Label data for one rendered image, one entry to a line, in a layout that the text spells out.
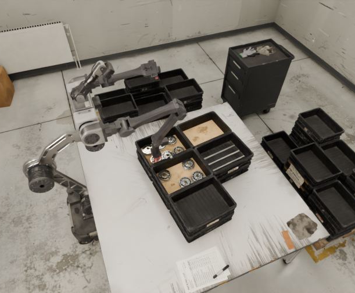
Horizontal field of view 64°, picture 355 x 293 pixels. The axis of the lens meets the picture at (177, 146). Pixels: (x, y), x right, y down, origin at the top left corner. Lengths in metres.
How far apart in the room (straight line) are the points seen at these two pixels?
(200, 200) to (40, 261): 1.66
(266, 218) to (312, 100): 2.67
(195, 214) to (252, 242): 0.46
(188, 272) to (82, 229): 1.16
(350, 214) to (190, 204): 1.55
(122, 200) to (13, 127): 2.37
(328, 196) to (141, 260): 1.85
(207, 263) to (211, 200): 0.44
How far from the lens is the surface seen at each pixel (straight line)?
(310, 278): 3.07
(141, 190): 2.37
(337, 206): 3.06
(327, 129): 3.51
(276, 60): 3.63
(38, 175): 2.34
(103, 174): 2.52
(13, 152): 4.01
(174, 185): 2.23
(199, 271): 2.11
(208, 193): 2.21
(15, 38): 4.71
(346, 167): 3.39
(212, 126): 2.66
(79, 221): 2.88
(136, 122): 1.77
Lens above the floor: 2.71
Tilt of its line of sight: 50 degrees down
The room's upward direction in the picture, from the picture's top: 1 degrees clockwise
